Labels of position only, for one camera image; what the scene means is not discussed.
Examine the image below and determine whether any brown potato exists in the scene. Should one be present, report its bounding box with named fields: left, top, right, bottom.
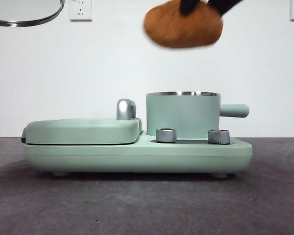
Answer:
left=143, top=0, right=223, bottom=49

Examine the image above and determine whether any glass lid with green knob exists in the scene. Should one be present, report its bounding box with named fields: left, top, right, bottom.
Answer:
left=0, top=0, right=66, bottom=27

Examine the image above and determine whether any silver control knob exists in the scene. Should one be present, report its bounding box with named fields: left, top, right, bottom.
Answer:
left=155, top=127, right=177, bottom=143
left=207, top=129, right=230, bottom=144

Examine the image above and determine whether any mint green cooker base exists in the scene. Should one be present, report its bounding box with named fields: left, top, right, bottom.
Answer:
left=23, top=131, right=253, bottom=177

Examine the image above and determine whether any mint green hinged griddle cover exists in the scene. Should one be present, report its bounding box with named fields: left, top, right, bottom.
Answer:
left=21, top=117, right=143, bottom=145

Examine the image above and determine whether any mint green pot with handle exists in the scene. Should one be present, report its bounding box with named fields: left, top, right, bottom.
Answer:
left=146, top=91, right=250, bottom=138

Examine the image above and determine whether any chrome griddle handle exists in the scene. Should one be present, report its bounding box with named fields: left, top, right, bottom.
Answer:
left=116, top=98, right=137, bottom=121

